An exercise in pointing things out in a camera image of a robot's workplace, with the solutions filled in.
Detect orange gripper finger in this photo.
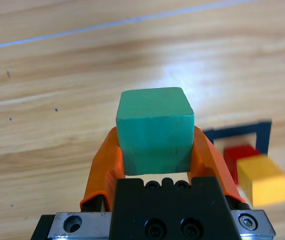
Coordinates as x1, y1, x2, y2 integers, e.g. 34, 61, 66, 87
187, 124, 252, 211
79, 126, 127, 213

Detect red wooden cube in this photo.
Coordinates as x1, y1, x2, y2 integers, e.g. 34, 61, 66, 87
223, 144, 261, 186

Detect green wooden cube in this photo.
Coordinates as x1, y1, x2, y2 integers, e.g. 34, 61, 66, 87
115, 86, 196, 176

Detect yellow wooden cube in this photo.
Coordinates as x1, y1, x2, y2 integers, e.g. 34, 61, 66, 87
236, 154, 285, 208

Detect black tape square outline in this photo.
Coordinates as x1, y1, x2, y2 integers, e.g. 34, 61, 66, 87
203, 119, 273, 155

